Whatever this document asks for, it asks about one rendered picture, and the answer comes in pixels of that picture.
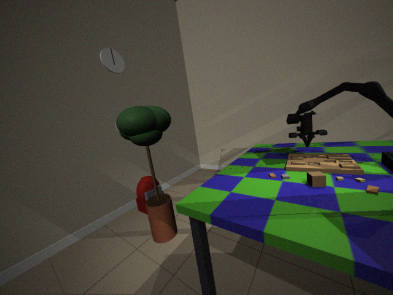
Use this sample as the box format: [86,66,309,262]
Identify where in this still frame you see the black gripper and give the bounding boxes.
[289,123,327,148]

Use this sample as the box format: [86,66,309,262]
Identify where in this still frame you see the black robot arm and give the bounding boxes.
[286,81,393,124]

